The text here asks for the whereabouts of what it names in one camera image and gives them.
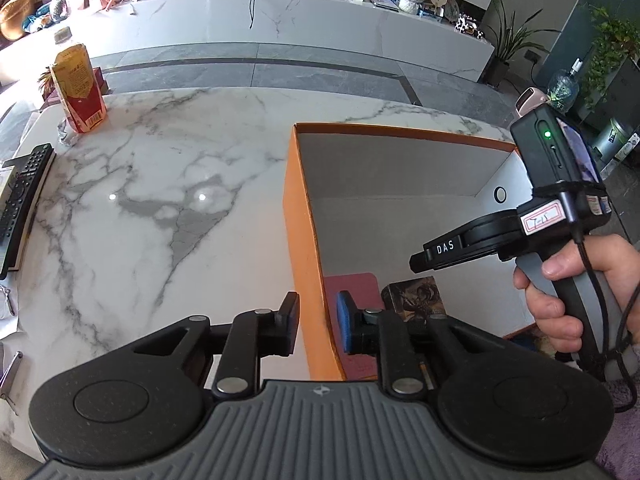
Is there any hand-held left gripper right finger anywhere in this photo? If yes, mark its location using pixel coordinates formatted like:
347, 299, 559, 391
336, 290, 501, 402

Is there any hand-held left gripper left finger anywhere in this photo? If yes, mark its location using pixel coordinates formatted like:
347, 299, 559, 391
135, 291, 301, 400

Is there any orange cardboard box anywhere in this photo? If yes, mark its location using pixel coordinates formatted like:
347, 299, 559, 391
282, 122, 546, 382

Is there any person's right hand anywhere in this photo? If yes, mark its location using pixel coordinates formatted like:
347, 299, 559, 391
514, 234, 640, 356

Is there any pink space heater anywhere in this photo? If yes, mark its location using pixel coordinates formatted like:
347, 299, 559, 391
515, 87, 549, 122

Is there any silver trash can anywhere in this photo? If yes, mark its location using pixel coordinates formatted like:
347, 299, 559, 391
591, 118, 634, 164

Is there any dark picture card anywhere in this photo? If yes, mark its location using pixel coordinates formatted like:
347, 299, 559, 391
381, 276, 444, 319

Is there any blue water jug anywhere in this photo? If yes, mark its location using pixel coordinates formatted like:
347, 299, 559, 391
547, 59, 584, 112

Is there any potted long-leaf plant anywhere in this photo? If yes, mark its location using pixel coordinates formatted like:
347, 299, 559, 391
479, 0, 561, 87

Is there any green climbing plant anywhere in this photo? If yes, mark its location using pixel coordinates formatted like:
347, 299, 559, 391
580, 6, 640, 113

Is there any black white cow toy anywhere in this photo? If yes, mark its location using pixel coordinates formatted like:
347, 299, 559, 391
454, 12, 487, 39

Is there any black remote control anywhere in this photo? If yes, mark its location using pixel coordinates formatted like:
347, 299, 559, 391
0, 144, 54, 248
0, 157, 57, 281

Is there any white marble tv cabinet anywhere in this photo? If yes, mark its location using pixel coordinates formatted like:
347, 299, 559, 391
0, 0, 496, 87

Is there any metal tool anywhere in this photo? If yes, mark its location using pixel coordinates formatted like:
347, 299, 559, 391
0, 350, 24, 415

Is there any purple fuzzy clothing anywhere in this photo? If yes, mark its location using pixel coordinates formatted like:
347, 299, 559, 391
592, 345, 640, 480

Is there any clear plastic wrapper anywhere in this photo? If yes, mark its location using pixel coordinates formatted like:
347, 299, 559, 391
56, 116, 82, 148

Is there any dark red box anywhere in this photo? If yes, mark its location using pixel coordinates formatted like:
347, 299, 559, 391
89, 66, 109, 97

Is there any yellow red juice bottle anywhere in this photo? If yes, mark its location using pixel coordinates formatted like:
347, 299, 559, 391
48, 27, 108, 134

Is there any golden bag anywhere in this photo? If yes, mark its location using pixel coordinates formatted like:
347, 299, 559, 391
0, 0, 40, 42

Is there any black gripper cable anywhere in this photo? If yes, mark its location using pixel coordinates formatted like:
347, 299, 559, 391
574, 232, 640, 391

